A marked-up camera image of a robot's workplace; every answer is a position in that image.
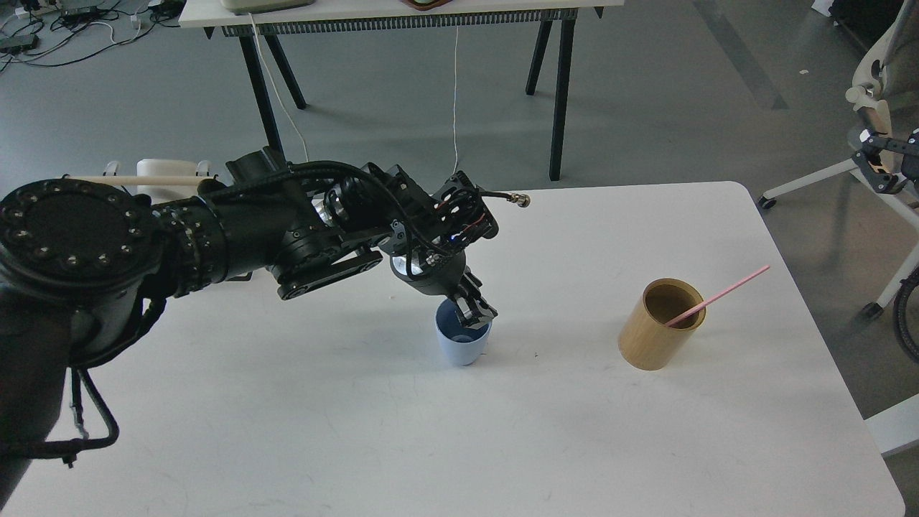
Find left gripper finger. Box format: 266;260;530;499
453;269;497;327
447;294;476;330

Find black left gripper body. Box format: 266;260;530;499
390;251;474;299

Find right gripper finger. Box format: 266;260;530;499
847;126;913;195

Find blue plastic cup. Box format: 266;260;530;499
434;299;492;367

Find pink chopstick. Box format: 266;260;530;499
665;265;771;328

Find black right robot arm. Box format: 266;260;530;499
852;129;917;363

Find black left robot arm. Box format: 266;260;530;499
1;147;531;503

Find white cup in rack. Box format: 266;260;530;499
136;159;198;204

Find bamboo cylinder holder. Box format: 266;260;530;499
618;278;706;372

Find white background table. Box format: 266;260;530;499
179;0;625;200

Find white hanging cable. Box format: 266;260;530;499
448;25;478;195
248;11;313;172

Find black wire dish rack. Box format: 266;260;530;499
75;160;219;189

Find floor cables and power strips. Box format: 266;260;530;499
0;0;187;73

